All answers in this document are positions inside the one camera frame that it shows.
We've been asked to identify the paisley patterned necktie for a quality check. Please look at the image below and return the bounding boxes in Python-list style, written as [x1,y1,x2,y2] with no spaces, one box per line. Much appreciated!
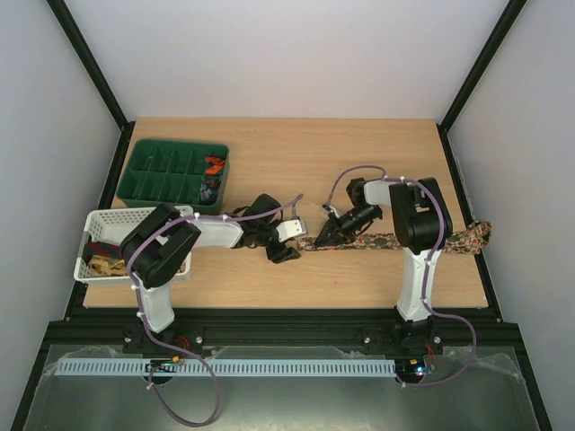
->
[296,221,492,255]

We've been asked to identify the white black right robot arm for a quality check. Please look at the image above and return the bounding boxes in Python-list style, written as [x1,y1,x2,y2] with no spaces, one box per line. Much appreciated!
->
[330,177,453,352]

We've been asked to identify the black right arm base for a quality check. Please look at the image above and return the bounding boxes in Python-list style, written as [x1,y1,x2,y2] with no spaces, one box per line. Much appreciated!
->
[361,314,443,356]

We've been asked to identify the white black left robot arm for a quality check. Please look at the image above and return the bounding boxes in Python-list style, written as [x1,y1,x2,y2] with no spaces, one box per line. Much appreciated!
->
[119,194,307,333]

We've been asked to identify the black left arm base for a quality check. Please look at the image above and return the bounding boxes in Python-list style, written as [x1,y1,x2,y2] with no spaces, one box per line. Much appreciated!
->
[122,323,203,356]

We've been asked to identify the dark blue rolled tie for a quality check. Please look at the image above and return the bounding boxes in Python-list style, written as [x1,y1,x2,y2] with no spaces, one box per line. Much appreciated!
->
[199,176,221,205]

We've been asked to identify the orange rolled tie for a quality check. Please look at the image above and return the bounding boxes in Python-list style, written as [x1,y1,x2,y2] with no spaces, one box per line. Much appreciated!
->
[204,156,226,177]

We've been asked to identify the green compartment organizer tray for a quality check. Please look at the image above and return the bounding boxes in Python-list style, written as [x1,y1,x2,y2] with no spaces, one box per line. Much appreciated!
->
[116,138,230,215]

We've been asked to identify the tan patterned tie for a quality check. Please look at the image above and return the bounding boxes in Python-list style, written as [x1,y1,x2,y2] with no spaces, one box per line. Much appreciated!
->
[88,255,128,277]

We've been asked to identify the white perforated plastic basket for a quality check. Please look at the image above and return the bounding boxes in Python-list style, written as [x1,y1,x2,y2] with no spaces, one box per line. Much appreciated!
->
[73,206,193,285]

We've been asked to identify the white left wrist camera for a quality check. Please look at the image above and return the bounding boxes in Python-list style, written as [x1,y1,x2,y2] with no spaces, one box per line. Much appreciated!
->
[276,218,307,242]

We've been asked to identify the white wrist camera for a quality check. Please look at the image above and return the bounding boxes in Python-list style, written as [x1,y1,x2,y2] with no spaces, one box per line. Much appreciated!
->
[276,218,307,242]
[322,203,341,220]

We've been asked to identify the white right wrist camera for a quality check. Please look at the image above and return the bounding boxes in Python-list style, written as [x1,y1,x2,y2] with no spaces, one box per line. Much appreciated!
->
[322,203,341,220]

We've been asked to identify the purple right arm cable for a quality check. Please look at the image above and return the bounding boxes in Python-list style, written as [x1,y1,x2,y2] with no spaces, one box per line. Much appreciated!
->
[328,164,478,389]

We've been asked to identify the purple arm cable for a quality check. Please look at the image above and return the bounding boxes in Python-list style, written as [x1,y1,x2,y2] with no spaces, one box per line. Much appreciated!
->
[125,192,305,427]
[328,164,478,389]

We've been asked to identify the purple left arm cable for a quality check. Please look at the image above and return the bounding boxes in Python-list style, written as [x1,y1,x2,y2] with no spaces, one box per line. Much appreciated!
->
[125,192,305,427]

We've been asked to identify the light blue slotted cable duct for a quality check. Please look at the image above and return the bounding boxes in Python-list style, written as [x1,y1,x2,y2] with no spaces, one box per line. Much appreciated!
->
[55,358,396,378]

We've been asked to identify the black aluminium frame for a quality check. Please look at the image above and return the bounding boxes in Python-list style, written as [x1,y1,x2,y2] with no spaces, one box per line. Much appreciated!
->
[12,1,552,430]

